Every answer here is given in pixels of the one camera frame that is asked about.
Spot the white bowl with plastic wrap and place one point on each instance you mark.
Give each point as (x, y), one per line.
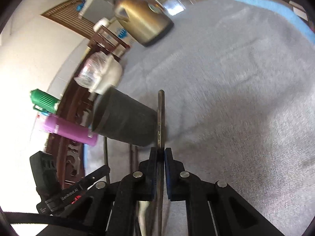
(100, 72)

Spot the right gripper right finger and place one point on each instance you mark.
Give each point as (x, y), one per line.
(185, 186)

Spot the grey refrigerator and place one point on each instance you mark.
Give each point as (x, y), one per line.
(95, 10)

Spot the gold electric kettle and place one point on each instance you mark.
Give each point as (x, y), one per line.
(146, 22)

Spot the green thermos jug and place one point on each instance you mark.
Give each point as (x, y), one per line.
(44, 102)

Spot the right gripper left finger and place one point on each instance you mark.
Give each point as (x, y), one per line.
(135, 187)

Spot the purple thermos bottle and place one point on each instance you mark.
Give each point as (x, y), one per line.
(78, 133)

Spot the brown wooden door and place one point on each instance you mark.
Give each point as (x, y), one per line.
(66, 15)

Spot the dark wooden sideboard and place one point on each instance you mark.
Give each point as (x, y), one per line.
(76, 103)

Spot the grey table cloth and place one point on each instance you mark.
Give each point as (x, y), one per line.
(239, 91)

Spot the dark grey utensil holder cup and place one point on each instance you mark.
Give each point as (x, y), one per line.
(119, 117)

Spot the blue under cloth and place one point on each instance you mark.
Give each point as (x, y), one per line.
(284, 12)

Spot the dark chopstick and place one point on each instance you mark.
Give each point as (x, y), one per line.
(160, 158)

